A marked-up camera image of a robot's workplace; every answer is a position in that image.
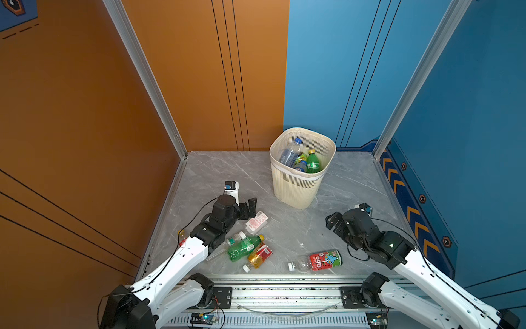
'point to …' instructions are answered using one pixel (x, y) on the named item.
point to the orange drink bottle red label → (261, 255)
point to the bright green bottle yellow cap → (301, 157)
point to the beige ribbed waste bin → (295, 188)
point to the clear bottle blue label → (301, 166)
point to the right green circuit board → (379, 318)
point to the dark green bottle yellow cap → (313, 164)
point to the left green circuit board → (206, 318)
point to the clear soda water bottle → (288, 156)
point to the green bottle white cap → (238, 249)
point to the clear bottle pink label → (255, 224)
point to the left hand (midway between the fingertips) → (247, 197)
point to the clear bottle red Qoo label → (318, 262)
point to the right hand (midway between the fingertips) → (329, 226)
